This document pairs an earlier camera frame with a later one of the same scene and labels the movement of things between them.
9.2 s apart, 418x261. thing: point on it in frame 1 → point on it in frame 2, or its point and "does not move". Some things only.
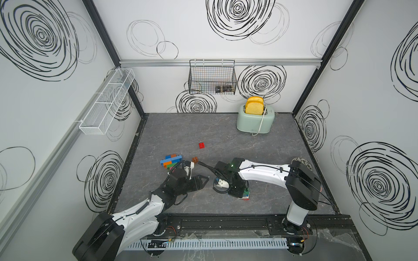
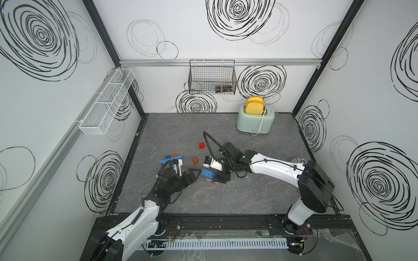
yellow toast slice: [254, 105] does not move
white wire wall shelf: [99, 118] does not move
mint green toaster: [252, 123] does not move
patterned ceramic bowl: [301, 159] does not move
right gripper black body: [234, 190] → [228, 167]
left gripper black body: [188, 185] → [179, 183]
